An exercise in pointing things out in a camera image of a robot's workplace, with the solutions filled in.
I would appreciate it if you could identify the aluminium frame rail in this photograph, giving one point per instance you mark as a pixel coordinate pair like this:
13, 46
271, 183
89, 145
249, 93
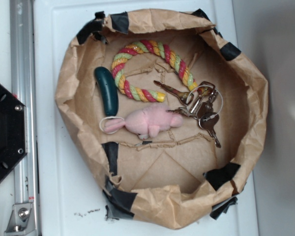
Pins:
26, 184

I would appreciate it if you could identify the brown paper bag bin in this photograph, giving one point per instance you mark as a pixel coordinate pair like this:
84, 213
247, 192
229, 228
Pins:
177, 177

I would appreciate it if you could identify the bunch of metal keys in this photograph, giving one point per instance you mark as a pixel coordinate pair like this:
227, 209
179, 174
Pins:
198, 104

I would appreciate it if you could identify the pink plush toy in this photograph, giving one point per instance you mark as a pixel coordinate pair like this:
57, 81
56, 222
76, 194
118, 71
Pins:
145, 123

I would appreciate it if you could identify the multicolored twisted rope toy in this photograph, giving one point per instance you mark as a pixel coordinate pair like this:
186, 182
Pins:
156, 48

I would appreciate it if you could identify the dark green rubber pickle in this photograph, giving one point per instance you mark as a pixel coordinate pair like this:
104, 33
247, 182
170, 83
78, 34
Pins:
108, 90

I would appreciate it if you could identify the metal corner bracket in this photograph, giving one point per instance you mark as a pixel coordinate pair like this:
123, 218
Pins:
21, 222

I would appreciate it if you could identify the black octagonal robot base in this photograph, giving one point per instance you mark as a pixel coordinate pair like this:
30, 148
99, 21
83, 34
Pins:
12, 132

